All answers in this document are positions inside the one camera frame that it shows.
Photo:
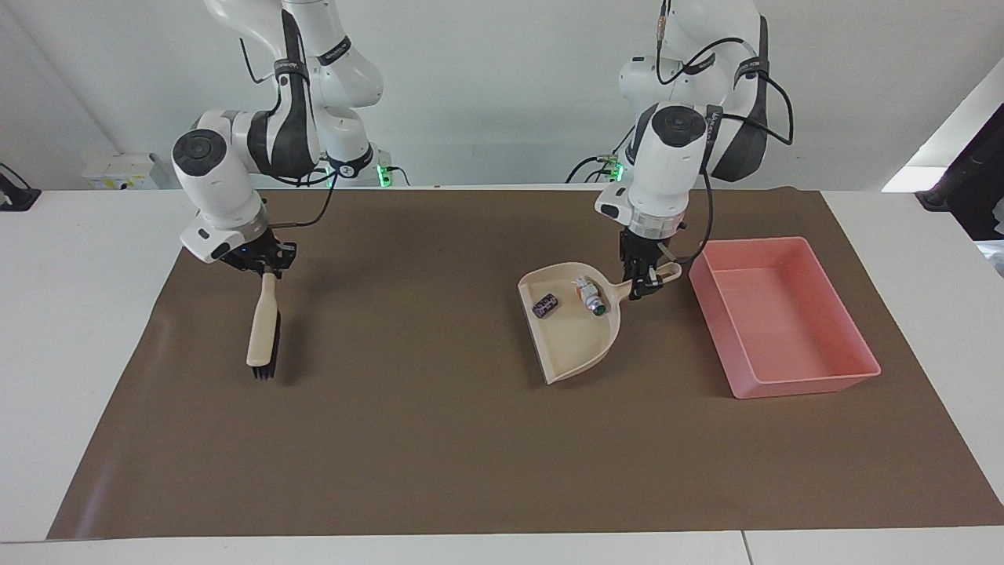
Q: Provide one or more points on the pink plastic bin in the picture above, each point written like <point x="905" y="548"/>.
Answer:
<point x="784" y="329"/>

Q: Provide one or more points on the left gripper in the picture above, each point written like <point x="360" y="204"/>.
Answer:
<point x="642" y="249"/>

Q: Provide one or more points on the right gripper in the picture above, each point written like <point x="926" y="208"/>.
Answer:
<point x="249" y="255"/>

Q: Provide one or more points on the beige brush with black bristles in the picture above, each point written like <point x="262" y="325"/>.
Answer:
<point x="263" y="322"/>

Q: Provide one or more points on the white electrical box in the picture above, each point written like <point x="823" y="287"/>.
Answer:
<point x="118" y="173"/>

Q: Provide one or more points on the black stand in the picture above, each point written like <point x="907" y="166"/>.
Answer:
<point x="17" y="196"/>
<point x="973" y="180"/>

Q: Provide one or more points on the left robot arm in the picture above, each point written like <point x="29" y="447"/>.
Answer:
<point x="667" y="173"/>

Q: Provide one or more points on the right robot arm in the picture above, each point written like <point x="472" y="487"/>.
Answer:
<point x="216" y="188"/>

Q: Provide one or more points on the white switch with green button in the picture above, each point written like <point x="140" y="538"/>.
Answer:
<point x="590" y="295"/>

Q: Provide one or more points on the purple black capacitor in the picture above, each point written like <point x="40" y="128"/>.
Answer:
<point x="545" y="305"/>

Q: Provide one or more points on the beige plastic dustpan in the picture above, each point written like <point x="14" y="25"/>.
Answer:
<point x="572" y="337"/>

